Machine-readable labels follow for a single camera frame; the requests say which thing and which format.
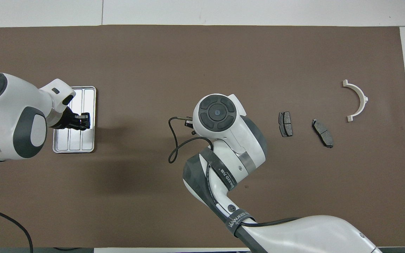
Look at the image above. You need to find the brown table mat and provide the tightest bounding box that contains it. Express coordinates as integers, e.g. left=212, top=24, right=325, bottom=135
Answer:
left=0, top=25, right=405, bottom=248

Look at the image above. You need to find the dark rectangular brake pad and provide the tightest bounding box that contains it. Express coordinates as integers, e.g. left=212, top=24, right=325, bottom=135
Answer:
left=278, top=111, right=294, bottom=137

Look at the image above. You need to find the silver metal tray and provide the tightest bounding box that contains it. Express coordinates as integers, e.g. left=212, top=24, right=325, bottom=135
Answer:
left=52, top=86, right=97, bottom=154

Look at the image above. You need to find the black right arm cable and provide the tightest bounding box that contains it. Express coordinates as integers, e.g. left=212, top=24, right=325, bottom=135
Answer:
left=168, top=116, right=301, bottom=229

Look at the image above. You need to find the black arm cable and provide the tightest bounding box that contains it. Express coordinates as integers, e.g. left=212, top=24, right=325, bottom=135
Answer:
left=168, top=116, right=301, bottom=229
left=0, top=205, right=34, bottom=253

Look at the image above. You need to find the dark curved brake pad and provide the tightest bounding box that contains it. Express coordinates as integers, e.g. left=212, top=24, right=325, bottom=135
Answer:
left=311, top=118, right=334, bottom=148

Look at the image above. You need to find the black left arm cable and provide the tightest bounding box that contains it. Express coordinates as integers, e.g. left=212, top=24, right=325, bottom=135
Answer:
left=0, top=205, right=34, bottom=253

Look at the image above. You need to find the white curved plastic bracket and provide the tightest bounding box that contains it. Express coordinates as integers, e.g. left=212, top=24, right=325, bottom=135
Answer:
left=342, top=80, right=369, bottom=122

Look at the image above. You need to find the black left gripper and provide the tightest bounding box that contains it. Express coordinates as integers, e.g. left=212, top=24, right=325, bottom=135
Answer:
left=52, top=105, right=91, bottom=131

